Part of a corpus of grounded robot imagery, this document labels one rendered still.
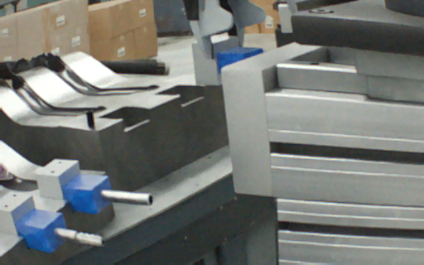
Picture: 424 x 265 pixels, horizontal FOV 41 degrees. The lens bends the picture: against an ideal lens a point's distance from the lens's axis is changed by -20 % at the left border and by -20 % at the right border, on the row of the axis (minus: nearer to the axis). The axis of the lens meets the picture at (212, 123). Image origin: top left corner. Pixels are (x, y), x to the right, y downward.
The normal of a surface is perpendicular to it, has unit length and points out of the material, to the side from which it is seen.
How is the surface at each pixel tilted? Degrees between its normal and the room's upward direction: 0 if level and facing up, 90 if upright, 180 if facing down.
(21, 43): 96
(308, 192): 90
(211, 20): 80
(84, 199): 90
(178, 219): 90
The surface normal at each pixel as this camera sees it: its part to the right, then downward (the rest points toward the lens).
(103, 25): -0.39, 0.29
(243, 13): -0.54, 0.44
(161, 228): 0.80, 0.07
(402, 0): -0.94, 0.18
